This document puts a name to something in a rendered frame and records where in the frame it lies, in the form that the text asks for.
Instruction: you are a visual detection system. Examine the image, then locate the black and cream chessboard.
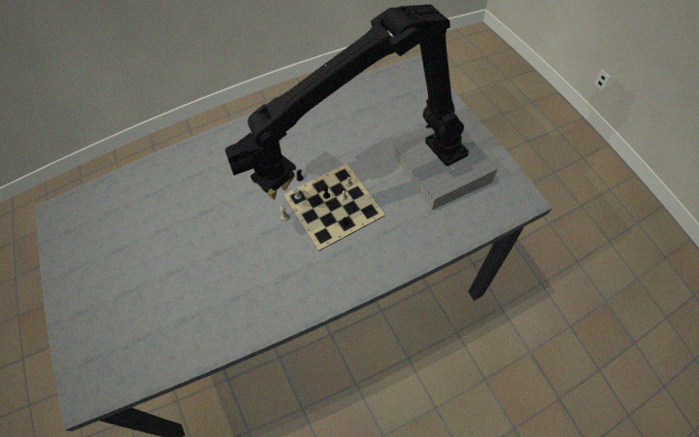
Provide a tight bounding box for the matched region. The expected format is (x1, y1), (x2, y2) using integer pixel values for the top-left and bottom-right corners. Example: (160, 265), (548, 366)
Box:
(283, 164), (385, 251)

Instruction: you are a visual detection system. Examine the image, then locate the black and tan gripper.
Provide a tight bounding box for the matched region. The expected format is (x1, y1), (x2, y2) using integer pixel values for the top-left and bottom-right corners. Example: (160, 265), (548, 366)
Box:
(250, 155), (296, 200)

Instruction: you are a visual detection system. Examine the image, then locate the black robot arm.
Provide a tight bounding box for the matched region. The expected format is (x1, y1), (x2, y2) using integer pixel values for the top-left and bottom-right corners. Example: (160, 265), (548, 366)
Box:
(225, 5), (469, 179)

